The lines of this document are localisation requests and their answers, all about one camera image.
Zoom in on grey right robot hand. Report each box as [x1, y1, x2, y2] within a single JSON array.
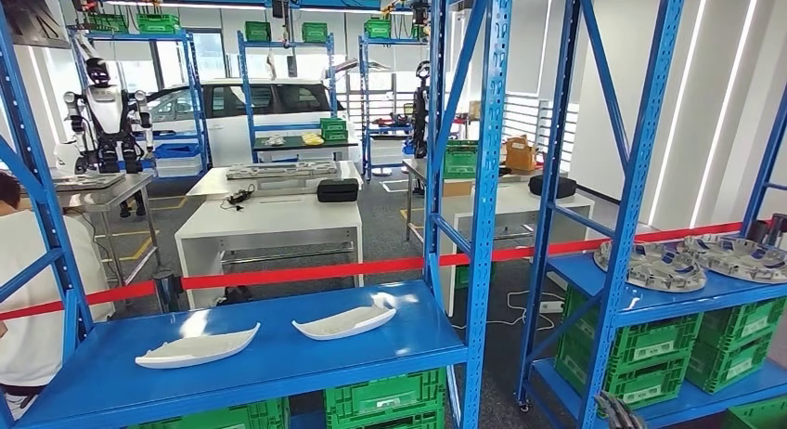
[[593, 391, 647, 429]]

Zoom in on white part with orange writing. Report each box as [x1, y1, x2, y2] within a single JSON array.
[[290, 304, 398, 342]]

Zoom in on blue steel shelf rack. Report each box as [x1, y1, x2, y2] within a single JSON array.
[[0, 0, 514, 429], [358, 33, 432, 183], [236, 31, 338, 164], [67, 26, 213, 178], [515, 0, 787, 429]]

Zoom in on grey metal casting part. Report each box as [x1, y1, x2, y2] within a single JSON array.
[[683, 234, 787, 285], [593, 240, 708, 294]]

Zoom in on white plastic trim part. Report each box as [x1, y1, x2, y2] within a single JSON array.
[[134, 322, 262, 371]]

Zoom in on white work table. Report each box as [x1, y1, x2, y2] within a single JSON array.
[[174, 193, 365, 310], [437, 185, 597, 318]]

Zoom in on black zip case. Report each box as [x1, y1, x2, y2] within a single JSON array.
[[528, 174, 578, 201], [316, 177, 360, 204]]

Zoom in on brown cardboard box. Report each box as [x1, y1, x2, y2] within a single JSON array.
[[504, 135, 539, 174]]

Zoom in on white slatted rack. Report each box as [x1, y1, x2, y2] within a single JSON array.
[[500, 92, 582, 176]]

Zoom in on large green plastic crate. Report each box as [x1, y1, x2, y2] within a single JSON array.
[[442, 139, 481, 181]]

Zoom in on red barrier belt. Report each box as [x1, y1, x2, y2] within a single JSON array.
[[0, 220, 745, 323]]

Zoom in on black bag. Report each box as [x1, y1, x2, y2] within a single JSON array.
[[214, 284, 254, 307]]

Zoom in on stacked small green crates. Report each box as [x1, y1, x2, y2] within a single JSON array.
[[319, 117, 349, 143]]

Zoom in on grey moulded tray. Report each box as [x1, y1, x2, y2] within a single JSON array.
[[226, 161, 341, 181], [52, 172, 127, 192]]

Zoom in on dark green topped table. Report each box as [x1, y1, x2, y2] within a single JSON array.
[[252, 135, 359, 164]]

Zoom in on white car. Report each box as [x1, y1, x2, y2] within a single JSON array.
[[144, 76, 358, 168]]

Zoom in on white storage bin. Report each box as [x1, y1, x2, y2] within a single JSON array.
[[154, 158, 204, 179]]

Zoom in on blue storage bin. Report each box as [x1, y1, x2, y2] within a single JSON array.
[[153, 142, 203, 161]]

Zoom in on person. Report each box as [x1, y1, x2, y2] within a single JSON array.
[[0, 172, 117, 422]]

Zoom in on white and black humanoid robot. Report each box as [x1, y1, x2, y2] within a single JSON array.
[[61, 57, 156, 218]]

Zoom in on white container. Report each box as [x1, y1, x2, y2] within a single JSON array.
[[54, 139, 78, 176]]

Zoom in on white power strip with cable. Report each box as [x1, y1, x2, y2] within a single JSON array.
[[451, 289, 567, 331]]

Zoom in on black cable bundle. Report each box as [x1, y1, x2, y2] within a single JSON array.
[[220, 183, 256, 212]]

